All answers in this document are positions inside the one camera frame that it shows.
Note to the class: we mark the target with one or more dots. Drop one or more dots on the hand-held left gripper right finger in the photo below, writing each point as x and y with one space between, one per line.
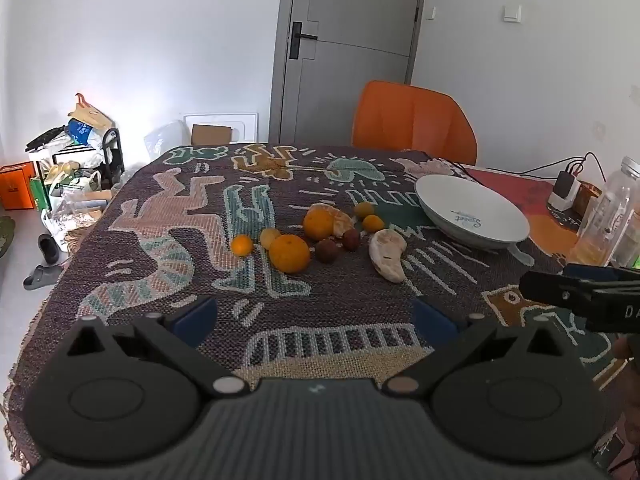
432 321

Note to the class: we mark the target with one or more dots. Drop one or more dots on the large orange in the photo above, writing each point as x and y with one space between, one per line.
290 254

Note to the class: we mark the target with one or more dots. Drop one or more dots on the black charger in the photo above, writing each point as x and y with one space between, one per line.
565 185

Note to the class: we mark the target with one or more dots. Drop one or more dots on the peeled mandarin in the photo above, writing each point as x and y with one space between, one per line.
344 220

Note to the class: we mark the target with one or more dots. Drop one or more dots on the white power strip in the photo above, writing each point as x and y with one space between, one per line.
562 204

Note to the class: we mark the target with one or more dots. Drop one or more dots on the dark slipper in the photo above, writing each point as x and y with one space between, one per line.
49 250

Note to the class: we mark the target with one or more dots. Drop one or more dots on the orange chair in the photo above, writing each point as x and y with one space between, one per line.
410 120

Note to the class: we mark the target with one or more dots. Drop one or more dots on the grey slipper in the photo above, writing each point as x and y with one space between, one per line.
42 276

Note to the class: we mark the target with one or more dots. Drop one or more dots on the blue and white bag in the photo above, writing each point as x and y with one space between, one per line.
80 132

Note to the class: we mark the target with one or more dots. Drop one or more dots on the brown passion fruit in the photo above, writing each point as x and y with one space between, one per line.
327 250

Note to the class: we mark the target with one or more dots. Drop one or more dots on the cardboard box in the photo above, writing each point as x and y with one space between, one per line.
212 135

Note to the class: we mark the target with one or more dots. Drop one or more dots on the clear plastic bag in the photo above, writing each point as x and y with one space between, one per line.
165 142

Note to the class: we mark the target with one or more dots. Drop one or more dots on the white board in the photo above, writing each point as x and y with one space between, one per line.
245 122

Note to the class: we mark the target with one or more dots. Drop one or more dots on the clear plastic bottle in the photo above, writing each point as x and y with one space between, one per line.
607 220

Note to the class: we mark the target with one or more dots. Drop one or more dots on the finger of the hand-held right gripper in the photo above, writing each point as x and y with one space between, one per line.
592 272
550 287

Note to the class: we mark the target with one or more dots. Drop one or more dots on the orange printed mat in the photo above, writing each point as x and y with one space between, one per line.
525 195

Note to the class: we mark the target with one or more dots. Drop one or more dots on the white plastic bags pile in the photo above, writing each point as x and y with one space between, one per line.
70 220

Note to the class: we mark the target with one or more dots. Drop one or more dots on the peeled pomelo piece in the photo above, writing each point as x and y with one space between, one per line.
387 255

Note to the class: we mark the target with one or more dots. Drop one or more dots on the black flat item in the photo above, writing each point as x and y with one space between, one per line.
45 139

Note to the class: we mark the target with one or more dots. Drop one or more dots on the patterned woven blanket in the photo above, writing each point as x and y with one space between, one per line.
165 240

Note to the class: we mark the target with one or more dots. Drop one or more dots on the white plate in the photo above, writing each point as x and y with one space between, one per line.
470 210

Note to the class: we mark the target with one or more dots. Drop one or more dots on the small yellow loquat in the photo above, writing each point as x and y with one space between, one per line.
364 209

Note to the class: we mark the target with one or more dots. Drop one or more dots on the red passion fruit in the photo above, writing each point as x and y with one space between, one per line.
351 239

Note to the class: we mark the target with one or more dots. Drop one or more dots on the orange box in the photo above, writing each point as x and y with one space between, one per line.
15 187

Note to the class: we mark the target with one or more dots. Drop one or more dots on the small orange kumquat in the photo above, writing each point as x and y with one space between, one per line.
373 223
242 245

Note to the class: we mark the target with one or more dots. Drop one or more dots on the green rug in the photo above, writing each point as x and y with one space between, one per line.
6 237

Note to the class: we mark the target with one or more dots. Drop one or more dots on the person's right hand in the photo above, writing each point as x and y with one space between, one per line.
629 347

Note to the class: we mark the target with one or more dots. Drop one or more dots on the white light switch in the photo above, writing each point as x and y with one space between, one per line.
511 13

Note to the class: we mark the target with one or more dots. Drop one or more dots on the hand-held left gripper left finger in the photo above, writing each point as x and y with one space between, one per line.
196 317

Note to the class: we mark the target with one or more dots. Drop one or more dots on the medium orange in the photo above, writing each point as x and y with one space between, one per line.
318 224

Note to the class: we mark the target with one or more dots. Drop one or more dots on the black metal rack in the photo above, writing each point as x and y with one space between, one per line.
112 155

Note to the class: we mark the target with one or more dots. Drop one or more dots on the grey door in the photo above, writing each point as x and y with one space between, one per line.
350 35

